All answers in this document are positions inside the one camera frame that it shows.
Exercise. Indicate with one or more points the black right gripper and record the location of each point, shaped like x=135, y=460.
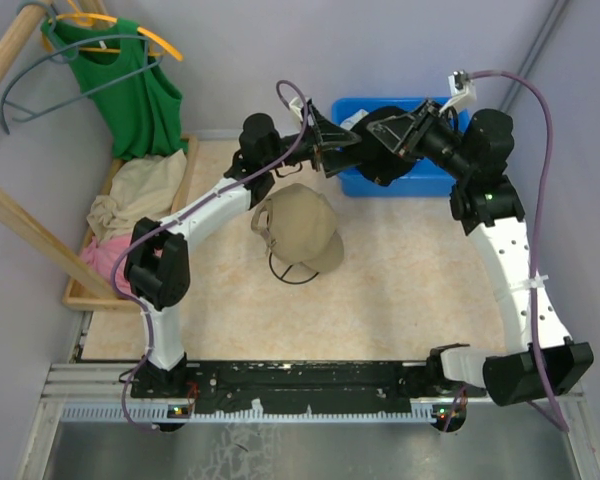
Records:
x=405, y=134

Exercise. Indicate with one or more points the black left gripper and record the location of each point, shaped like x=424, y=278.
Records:
x=328, y=135

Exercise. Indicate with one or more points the white cap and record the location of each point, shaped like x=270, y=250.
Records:
x=349, y=122

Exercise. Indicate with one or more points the black beanie hat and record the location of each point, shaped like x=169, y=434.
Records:
x=372, y=159

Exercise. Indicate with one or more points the blue plastic bin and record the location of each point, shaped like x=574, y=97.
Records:
x=423, y=180

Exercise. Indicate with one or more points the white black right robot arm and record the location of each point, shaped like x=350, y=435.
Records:
x=541, y=357

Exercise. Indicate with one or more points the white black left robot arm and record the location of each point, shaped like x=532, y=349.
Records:
x=157, y=266

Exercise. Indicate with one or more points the beige cloth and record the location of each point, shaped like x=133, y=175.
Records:
x=143, y=187

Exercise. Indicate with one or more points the green tank top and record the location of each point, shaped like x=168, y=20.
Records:
x=138, y=103

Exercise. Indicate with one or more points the grey blue clothes hanger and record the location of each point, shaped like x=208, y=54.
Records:
x=46, y=84

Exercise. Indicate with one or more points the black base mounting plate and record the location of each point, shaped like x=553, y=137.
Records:
x=288, y=387

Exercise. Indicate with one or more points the pink cloth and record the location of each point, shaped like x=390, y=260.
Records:
x=101, y=255

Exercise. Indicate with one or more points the yellow clothes hanger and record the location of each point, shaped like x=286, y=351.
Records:
x=157, y=46

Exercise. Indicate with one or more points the wooden clothes rack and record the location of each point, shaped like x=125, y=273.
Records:
x=50, y=170

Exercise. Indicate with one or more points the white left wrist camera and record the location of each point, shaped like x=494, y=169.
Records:
x=299, y=109

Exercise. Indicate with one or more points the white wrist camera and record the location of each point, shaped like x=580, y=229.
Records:
x=299, y=109
x=463, y=92

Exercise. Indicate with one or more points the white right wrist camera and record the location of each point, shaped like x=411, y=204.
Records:
x=463, y=92

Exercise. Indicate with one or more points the black wire hat stand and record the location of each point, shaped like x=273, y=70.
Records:
x=290, y=274

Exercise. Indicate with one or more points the aluminium frame rail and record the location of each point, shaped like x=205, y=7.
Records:
x=292, y=420

